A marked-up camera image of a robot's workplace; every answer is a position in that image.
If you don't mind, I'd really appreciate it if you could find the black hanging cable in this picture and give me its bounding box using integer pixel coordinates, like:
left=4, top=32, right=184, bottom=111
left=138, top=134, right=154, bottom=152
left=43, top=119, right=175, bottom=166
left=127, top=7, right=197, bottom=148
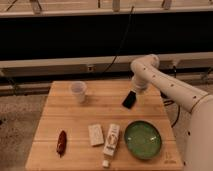
left=102, top=5, right=135, bottom=74

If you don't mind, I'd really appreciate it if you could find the brown oval object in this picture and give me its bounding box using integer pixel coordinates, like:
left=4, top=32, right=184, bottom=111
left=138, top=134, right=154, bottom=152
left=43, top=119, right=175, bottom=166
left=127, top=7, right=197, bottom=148
left=56, top=130, right=67, bottom=156

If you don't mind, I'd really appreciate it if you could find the black floor cable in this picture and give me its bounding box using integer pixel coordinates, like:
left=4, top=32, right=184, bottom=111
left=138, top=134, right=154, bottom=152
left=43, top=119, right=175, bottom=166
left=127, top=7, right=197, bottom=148
left=160, top=65, right=181, bottom=128

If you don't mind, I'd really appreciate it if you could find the white tube with cap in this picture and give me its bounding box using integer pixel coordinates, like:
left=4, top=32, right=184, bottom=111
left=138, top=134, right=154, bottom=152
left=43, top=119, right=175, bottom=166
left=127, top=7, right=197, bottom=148
left=101, top=123, right=121, bottom=168

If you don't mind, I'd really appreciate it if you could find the white rectangular sponge block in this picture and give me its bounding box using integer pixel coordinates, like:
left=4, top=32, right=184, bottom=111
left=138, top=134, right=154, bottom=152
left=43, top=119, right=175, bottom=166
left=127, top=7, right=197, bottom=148
left=88, top=124, right=104, bottom=146

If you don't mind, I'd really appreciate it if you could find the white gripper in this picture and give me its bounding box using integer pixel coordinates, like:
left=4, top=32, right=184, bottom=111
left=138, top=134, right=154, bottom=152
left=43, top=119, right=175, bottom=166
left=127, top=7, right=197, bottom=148
left=132, top=76, right=148, bottom=93

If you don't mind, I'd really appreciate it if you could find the green ceramic plate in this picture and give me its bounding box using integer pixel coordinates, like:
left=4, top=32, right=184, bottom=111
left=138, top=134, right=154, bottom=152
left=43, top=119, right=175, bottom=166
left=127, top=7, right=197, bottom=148
left=124, top=120, right=162, bottom=160

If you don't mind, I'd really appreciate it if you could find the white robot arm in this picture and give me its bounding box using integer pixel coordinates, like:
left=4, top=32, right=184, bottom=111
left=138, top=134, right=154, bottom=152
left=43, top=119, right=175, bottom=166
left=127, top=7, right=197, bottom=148
left=130, top=54, right=213, bottom=171

